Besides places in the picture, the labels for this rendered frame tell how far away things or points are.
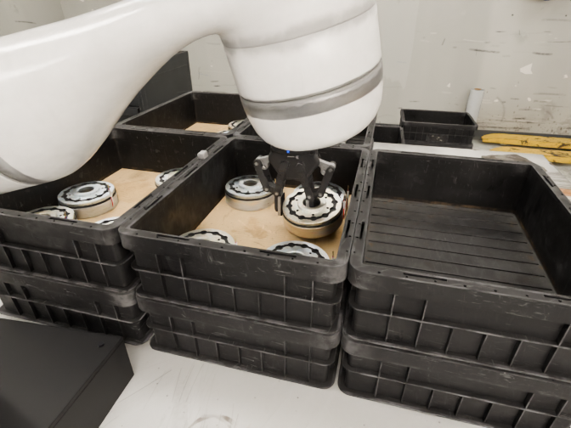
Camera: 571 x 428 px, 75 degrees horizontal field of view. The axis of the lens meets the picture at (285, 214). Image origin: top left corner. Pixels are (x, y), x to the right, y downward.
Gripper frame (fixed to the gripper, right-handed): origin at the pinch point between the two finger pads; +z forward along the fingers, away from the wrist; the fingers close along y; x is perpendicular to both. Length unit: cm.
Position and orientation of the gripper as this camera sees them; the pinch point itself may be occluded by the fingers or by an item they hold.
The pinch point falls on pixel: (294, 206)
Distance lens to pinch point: 64.5
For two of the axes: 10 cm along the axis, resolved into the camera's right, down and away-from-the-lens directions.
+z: 0.2, 8.6, 5.1
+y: 9.7, 1.1, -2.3
